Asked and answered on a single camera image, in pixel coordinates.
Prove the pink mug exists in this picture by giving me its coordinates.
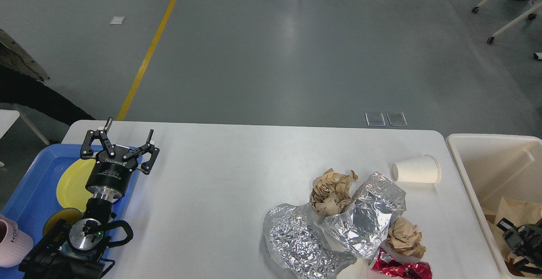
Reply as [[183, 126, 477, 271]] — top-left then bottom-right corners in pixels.
[[0, 215, 34, 268]]

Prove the white plastic bin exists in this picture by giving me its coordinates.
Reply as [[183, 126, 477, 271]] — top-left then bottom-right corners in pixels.
[[446, 134, 542, 279]]

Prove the small brown paper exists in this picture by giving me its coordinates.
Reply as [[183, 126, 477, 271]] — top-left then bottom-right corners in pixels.
[[386, 217, 426, 260]]

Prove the crushed red can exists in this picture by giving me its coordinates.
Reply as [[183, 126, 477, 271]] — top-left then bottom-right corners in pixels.
[[371, 248, 432, 279]]

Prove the crumpled aluminium foil lower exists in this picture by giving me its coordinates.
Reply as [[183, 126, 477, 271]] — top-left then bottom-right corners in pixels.
[[263, 203, 357, 279]]

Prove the blue plastic tray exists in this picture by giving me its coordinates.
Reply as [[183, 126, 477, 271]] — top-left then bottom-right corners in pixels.
[[0, 144, 143, 279]]

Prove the brown paper ball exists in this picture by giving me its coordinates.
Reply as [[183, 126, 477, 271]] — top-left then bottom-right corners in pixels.
[[310, 168, 359, 217]]

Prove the brown paper bag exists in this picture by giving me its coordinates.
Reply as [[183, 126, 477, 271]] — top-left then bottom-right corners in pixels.
[[493, 196, 542, 227], [484, 211, 511, 264]]

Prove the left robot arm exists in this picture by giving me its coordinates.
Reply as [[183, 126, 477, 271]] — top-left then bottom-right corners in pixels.
[[19, 118, 160, 279]]

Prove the small white side table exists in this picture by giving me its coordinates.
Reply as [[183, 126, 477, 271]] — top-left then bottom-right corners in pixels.
[[0, 110, 51, 146]]

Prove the white chair base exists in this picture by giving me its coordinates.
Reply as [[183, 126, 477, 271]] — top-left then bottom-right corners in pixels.
[[472, 0, 542, 61]]

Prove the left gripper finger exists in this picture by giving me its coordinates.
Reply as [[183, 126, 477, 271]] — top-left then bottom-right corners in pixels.
[[122, 129, 160, 175], [80, 117, 116, 161]]

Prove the dark green mug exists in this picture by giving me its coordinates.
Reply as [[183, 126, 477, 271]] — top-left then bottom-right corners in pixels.
[[42, 207, 83, 237]]

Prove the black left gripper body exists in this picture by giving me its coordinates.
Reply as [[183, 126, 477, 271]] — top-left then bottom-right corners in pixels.
[[86, 152, 139, 203]]

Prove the crumpled aluminium foil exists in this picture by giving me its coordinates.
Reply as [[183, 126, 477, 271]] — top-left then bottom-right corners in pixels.
[[263, 203, 357, 279], [323, 172, 407, 259]]

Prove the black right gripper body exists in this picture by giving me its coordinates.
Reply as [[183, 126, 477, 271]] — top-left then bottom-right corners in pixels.
[[503, 224, 542, 267]]

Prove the crumpled aluminium foil upper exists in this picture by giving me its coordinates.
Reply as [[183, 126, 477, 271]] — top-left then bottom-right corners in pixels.
[[323, 172, 407, 259]]

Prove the white paper cup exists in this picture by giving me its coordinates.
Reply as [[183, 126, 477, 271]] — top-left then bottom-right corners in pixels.
[[391, 155, 442, 184]]

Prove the yellow plastic plate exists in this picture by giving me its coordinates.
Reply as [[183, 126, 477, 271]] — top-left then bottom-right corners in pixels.
[[56, 159, 95, 212]]

